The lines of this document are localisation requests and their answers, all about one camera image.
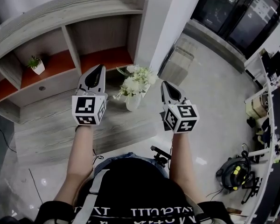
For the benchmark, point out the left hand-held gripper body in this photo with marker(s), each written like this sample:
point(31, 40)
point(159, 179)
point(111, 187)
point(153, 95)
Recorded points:
point(84, 106)

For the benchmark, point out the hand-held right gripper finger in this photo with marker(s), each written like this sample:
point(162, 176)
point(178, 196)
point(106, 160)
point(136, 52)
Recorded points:
point(164, 94)
point(180, 95)

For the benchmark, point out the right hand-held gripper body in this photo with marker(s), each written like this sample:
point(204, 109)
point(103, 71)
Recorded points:
point(184, 118)

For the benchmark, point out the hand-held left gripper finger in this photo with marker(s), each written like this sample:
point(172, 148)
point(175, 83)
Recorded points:
point(102, 85)
point(82, 78)

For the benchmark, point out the white flowers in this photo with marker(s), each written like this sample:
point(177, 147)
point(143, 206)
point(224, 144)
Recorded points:
point(135, 85)

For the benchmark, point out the person's right forearm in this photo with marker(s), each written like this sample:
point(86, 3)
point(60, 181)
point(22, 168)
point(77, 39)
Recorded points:
point(182, 164)

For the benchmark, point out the person's left forearm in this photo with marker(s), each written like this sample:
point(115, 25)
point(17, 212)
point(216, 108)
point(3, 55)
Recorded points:
point(80, 160)

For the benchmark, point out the grey wooden desk with shelves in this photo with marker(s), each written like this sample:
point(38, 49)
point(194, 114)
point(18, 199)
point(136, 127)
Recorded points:
point(60, 129)

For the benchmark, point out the white office desk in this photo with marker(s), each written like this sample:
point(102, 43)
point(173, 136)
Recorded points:
point(269, 162)

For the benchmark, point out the black computer monitor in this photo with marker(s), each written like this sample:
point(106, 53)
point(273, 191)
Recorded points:
point(276, 64)

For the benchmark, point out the grey folded board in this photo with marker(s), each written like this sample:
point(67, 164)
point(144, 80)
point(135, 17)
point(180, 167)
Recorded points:
point(177, 62)

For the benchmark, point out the black waist-mounted device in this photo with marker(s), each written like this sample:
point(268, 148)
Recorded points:
point(161, 156)

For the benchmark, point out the small plant in white pot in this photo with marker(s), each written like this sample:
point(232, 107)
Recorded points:
point(38, 67)

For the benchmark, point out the grey door step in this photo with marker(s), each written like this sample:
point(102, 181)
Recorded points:
point(214, 45)

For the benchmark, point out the person's blue jeans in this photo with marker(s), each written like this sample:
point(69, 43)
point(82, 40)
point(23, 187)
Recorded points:
point(121, 157)

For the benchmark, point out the pair of black shoes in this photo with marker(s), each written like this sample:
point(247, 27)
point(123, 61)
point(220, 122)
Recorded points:
point(251, 122)

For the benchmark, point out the stack of cardboard boxes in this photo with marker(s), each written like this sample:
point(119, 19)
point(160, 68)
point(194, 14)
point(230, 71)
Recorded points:
point(257, 107)

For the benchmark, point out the black and yellow vacuum cleaner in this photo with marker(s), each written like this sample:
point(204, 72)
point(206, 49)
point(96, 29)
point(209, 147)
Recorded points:
point(234, 174)

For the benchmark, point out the person's black printed shirt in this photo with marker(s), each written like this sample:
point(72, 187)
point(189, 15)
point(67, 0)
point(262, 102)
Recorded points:
point(135, 190)

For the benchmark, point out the black chair base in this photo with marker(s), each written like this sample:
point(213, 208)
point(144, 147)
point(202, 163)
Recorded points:
point(253, 188)

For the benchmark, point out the black glass door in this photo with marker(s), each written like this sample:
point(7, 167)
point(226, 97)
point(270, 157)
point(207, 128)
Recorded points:
point(235, 13)

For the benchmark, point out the flat cardboard box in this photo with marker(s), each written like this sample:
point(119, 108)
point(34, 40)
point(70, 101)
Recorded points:
point(233, 211)

